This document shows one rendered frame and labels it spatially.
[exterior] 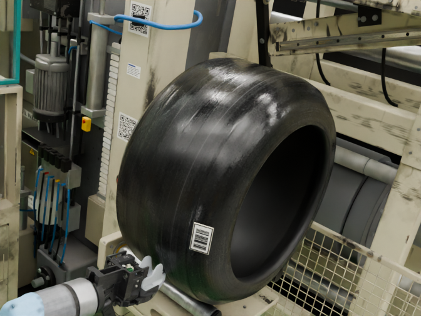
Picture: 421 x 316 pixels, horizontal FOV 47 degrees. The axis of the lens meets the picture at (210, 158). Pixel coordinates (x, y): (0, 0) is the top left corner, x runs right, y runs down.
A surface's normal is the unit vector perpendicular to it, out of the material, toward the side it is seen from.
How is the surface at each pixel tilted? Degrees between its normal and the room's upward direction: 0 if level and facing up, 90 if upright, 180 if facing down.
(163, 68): 90
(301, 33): 90
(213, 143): 55
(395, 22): 90
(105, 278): 89
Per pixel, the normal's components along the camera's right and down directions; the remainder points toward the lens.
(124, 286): -0.61, 0.07
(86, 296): 0.70, -0.43
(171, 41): 0.76, 0.36
